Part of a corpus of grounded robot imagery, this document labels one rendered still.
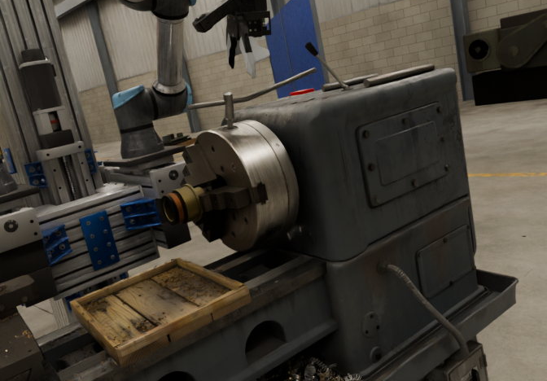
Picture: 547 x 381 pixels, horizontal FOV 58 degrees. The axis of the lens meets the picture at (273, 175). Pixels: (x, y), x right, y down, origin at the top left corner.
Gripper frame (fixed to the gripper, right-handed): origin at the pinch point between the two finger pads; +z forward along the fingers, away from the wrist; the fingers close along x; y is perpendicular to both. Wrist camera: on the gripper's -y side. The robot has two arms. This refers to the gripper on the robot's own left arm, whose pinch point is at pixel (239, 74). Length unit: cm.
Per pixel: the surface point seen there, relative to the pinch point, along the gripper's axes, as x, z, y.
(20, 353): -33, 35, -54
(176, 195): -5.5, 24.7, -19.7
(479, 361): -27, 88, 58
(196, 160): 3.1, 20.4, -12.0
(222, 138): -4.5, 13.4, -7.0
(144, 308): -13, 47, -32
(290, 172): -12.3, 21.9, 6.3
